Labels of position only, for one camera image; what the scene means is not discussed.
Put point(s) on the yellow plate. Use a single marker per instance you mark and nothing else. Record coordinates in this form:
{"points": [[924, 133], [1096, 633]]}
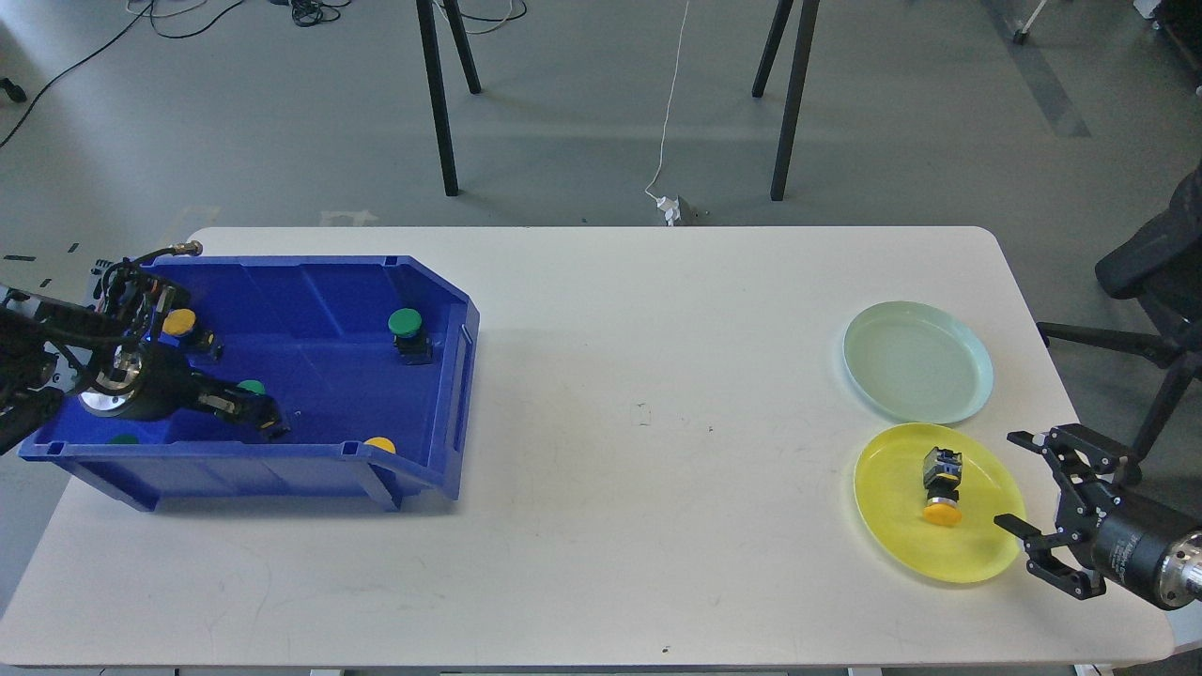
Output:
{"points": [[891, 498]]}

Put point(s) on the yellow push button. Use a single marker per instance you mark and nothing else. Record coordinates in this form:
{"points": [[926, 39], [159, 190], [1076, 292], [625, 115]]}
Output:
{"points": [[191, 337], [941, 478], [381, 443]]}

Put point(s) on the black office chair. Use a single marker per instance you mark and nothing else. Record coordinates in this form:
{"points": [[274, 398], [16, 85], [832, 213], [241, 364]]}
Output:
{"points": [[1160, 268]]}

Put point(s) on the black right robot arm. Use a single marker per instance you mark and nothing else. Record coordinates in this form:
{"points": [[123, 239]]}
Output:
{"points": [[1104, 532]]}

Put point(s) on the blue plastic storage bin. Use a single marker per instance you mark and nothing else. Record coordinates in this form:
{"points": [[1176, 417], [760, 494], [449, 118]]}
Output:
{"points": [[313, 330]]}

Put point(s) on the yellow push button front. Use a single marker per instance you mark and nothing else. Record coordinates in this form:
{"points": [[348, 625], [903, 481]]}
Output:
{"points": [[381, 443]]}

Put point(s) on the green push button right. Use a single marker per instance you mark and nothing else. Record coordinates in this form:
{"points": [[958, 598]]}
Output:
{"points": [[411, 339]]}

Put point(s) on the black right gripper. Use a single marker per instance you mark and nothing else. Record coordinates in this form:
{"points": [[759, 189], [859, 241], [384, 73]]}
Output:
{"points": [[1146, 547]]}

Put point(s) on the light green plate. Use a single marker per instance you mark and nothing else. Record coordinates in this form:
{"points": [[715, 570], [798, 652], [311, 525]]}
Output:
{"points": [[917, 363]]}

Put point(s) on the green push button centre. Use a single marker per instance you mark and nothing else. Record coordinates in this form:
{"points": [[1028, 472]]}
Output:
{"points": [[257, 409]]}

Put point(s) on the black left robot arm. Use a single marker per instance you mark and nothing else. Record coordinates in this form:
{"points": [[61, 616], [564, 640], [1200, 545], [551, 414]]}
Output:
{"points": [[126, 356]]}

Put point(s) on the black tripod legs right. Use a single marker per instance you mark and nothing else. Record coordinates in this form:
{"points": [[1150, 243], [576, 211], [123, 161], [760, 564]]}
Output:
{"points": [[798, 73]]}

